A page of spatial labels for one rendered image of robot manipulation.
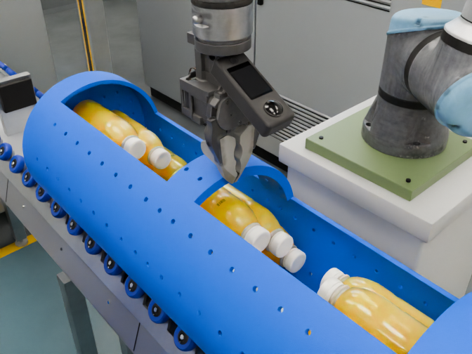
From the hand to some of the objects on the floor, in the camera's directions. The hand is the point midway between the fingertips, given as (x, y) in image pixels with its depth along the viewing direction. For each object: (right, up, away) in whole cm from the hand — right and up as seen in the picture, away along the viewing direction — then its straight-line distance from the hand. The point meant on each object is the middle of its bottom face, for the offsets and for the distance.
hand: (235, 176), depth 76 cm
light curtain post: (-44, -44, +153) cm, 165 cm away
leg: (-99, -31, +172) cm, 201 cm away
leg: (-45, -78, +104) cm, 138 cm away
